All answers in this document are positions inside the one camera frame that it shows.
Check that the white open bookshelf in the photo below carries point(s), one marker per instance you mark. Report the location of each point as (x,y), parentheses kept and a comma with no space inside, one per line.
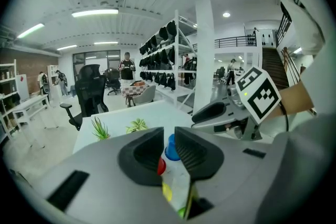
(8,91)

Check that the white metal shelving rack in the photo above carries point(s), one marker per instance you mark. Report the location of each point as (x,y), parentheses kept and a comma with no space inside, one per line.
(181,60)

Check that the black balcony railing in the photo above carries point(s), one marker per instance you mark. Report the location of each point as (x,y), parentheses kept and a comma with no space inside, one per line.
(233,42)

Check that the row of black bags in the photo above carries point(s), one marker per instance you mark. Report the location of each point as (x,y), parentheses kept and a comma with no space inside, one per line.
(160,60)

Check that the grey upholstered armchair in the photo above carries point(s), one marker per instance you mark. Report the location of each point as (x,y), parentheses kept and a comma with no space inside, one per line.
(147,95)

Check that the small green spiky plant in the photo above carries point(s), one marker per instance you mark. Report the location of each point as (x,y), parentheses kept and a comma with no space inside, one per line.
(101,129)

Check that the long ceiling tube light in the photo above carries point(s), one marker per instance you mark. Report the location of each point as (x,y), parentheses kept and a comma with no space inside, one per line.
(94,12)
(30,31)
(105,43)
(67,47)

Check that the green cup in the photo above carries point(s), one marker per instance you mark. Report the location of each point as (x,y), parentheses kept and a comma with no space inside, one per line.
(181,212)

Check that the small variegated leafy plant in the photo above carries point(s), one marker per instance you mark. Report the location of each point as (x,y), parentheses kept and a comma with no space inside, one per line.
(136,126)

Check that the white cabinet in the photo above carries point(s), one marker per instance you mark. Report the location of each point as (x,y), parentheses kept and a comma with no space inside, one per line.
(22,86)

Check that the yellow cup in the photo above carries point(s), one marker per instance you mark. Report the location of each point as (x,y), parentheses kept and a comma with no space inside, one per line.
(166,191)

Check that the red cup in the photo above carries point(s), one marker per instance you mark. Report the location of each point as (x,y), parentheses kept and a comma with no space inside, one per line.
(161,166)

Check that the round ceiling light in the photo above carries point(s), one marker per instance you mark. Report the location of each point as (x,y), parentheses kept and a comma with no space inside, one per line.
(226,14)

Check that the small black office chair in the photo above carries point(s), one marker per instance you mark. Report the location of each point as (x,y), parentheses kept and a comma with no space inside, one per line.
(113,81)

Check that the checkered cloth table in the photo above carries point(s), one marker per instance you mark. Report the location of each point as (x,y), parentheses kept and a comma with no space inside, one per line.
(132,90)

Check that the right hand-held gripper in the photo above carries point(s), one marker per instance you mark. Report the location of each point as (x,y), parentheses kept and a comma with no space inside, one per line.
(258,94)

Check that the blue cup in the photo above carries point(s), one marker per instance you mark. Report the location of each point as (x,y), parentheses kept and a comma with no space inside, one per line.
(172,148)

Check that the white side desk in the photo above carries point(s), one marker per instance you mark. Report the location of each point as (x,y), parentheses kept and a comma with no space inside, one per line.
(30,105)

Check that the large black mesh office chair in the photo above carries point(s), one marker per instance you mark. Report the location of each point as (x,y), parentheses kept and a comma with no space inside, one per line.
(90,91)

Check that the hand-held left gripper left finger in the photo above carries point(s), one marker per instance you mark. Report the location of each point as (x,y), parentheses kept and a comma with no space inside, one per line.
(99,165)

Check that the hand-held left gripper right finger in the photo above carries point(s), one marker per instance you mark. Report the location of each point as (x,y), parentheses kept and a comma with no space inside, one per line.
(231,181)

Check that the person's right forearm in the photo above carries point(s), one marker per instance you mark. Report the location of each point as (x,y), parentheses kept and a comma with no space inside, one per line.
(295,98)

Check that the brown staircase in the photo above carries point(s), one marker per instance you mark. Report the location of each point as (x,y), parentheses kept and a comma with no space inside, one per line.
(274,68)

